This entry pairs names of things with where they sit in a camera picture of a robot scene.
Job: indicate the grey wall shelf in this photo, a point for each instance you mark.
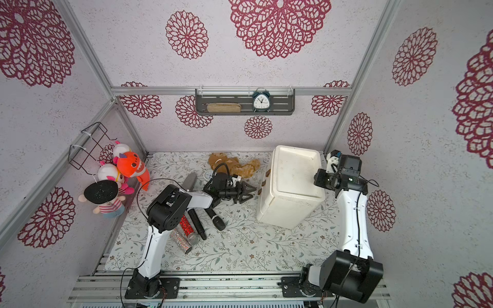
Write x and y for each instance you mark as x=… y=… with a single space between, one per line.
x=281 y=105

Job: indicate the black wire wall basket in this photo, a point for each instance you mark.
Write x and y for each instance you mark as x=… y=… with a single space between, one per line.
x=84 y=157

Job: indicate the grey pencil case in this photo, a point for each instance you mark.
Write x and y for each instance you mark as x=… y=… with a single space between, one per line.
x=190 y=181

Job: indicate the orange fish plush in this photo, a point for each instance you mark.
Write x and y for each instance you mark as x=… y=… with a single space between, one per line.
x=130 y=165

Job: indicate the aluminium corner frame post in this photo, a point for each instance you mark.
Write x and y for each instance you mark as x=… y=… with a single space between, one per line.
x=378 y=38

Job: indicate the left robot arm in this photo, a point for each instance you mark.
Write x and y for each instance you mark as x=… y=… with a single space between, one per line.
x=165 y=213

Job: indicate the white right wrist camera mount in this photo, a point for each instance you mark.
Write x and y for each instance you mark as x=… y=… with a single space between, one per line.
x=333 y=159

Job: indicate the tan pouch on shelf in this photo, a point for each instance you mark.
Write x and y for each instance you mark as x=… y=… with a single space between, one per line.
x=223 y=108

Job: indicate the black haired doll plush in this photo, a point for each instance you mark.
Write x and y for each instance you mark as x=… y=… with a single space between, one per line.
x=105 y=195

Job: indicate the pink white plush doll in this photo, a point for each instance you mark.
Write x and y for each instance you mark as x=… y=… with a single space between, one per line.
x=108 y=166

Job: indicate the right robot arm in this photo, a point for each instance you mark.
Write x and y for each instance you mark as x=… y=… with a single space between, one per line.
x=350 y=271

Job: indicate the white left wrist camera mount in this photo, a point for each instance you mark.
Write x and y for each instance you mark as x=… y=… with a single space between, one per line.
x=233 y=180

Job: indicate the green alarm clock on shelf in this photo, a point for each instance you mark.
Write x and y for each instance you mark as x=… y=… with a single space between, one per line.
x=261 y=101

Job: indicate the rainbow rhinestone microphone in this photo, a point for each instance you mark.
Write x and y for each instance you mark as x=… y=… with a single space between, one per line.
x=181 y=241

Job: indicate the red glitter microphone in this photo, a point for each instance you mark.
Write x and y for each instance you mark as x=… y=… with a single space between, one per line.
x=189 y=233

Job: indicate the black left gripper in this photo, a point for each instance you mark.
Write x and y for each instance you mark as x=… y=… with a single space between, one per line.
x=244 y=188

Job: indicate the black microphone long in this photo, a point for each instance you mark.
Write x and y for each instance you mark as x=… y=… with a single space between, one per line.
x=197 y=224

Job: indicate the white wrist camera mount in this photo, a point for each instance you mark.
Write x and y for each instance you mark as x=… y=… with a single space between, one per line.
x=233 y=180
x=333 y=159

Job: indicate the white plastic drawer cabinet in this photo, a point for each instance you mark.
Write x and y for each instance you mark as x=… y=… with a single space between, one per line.
x=290 y=195

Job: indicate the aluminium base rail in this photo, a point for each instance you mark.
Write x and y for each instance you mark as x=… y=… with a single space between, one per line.
x=193 y=287

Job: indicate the brown teddy bear plush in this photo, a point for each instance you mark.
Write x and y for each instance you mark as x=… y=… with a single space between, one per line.
x=233 y=164

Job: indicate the small white alarm clock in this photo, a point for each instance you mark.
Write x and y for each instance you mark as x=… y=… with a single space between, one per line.
x=208 y=175

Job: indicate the horizontal aluminium wall rail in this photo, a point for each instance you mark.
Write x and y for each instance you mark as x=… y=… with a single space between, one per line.
x=230 y=91

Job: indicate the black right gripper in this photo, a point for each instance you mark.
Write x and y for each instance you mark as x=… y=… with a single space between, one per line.
x=321 y=179

